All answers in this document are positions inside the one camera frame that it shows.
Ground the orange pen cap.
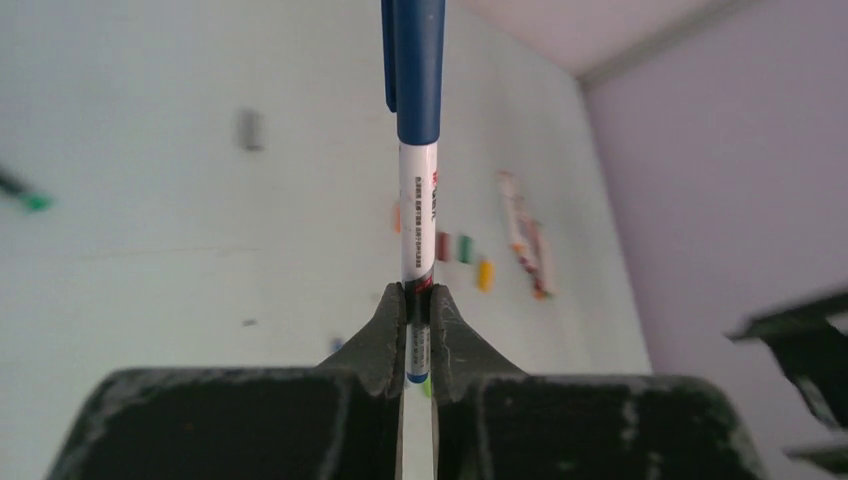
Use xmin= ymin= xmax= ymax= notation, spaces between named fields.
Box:
xmin=392 ymin=202 xmax=402 ymax=233

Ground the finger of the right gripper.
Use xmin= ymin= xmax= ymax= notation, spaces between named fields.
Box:
xmin=785 ymin=442 xmax=847 ymax=477
xmin=727 ymin=290 xmax=847 ymax=430

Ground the grey pen cap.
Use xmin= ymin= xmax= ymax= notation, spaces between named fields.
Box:
xmin=237 ymin=109 xmax=264 ymax=152

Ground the orange cap marker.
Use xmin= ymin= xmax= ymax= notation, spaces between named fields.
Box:
xmin=497 ymin=171 xmax=525 ymax=257

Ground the dark blue cap marker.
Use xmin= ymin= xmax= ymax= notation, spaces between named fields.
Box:
xmin=381 ymin=0 xmax=446 ymax=384

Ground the brown pen cap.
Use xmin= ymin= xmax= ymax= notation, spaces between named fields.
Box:
xmin=436 ymin=231 xmax=451 ymax=262

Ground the dark green marker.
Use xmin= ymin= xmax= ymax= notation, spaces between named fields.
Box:
xmin=1 ymin=167 xmax=53 ymax=212

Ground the green cap thin marker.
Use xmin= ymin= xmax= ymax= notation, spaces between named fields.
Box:
xmin=534 ymin=222 xmax=555 ymax=298

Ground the magenta cap marker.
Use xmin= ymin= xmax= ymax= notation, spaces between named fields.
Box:
xmin=515 ymin=213 xmax=538 ymax=274

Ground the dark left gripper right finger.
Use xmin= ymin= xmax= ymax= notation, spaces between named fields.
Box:
xmin=430 ymin=285 xmax=766 ymax=479

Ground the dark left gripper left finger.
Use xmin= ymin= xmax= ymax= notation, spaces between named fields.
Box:
xmin=48 ymin=283 xmax=406 ymax=479

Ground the yellow pen cap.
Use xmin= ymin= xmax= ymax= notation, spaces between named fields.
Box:
xmin=476 ymin=259 xmax=495 ymax=292

